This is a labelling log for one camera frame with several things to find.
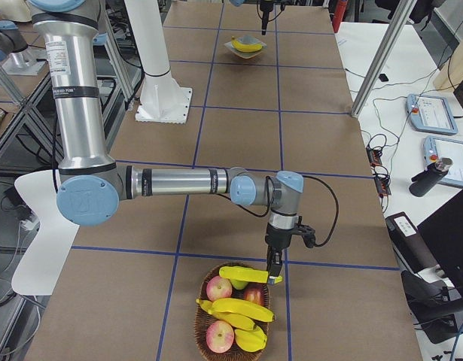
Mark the orange circuit board upper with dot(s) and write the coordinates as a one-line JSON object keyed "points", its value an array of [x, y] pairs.
{"points": [[374, 157]]}

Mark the red cylinder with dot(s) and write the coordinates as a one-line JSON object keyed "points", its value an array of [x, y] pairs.
{"points": [[339, 12]]}

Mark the white chair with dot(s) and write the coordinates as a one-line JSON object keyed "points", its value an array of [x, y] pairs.
{"points": [[39, 269]]}

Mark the far teach pendant tablet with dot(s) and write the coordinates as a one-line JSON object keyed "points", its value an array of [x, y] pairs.
{"points": [[431, 114]]}

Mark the orange circuit board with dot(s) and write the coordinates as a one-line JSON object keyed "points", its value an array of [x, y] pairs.
{"points": [[382, 186], [374, 157]]}

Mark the wicker fruit basket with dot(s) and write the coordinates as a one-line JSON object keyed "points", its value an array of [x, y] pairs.
{"points": [[203, 322]]}

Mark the grey square plate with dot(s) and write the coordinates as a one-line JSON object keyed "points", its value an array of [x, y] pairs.
{"points": [[229, 46]]}

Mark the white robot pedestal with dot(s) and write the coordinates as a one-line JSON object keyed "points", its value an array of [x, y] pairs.
{"points": [[162, 100]]}

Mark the near teach pendant tablet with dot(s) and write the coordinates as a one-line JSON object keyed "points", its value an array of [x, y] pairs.
{"points": [[439, 147]]}

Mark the yellow banana upper bunch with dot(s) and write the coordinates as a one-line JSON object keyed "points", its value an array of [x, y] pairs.
{"points": [[243, 307]]}

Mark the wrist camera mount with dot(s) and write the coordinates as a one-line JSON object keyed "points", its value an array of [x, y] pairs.
{"points": [[307, 233]]}

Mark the green pear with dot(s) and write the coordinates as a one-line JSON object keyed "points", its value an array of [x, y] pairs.
{"points": [[238, 285]]}

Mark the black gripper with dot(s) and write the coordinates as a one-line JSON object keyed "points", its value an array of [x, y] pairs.
{"points": [[278, 238], [265, 11]]}

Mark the pink apple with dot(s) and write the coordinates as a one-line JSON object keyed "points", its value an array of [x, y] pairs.
{"points": [[220, 336], [218, 288]]}

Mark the pink apple front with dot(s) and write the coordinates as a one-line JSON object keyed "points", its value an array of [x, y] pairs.
{"points": [[220, 336]]}

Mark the teach pendant tablet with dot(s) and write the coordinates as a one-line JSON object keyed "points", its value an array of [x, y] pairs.
{"points": [[439, 147], [431, 114]]}

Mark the pink apple rear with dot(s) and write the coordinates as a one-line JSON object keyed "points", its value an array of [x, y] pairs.
{"points": [[218, 288]]}

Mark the monitor stand base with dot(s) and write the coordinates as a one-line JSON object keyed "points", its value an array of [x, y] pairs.
{"points": [[437, 307]]}

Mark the aluminium frame post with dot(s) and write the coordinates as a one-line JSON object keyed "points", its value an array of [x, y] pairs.
{"points": [[387, 43]]}

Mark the black monitor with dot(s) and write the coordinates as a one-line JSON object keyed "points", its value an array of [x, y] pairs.
{"points": [[442, 232]]}

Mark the red mango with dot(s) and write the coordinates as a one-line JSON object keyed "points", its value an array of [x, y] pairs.
{"points": [[254, 293]]}

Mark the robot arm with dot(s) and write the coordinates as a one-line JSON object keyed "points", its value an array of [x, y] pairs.
{"points": [[207, 124]]}

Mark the black box with label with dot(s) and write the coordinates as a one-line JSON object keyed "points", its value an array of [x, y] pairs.
{"points": [[409, 243]]}

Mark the orange circuit board lower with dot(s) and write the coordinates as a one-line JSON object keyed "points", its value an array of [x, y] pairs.
{"points": [[382, 186]]}

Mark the yellow banana short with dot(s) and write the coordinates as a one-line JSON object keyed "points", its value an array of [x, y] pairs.
{"points": [[251, 340]]}

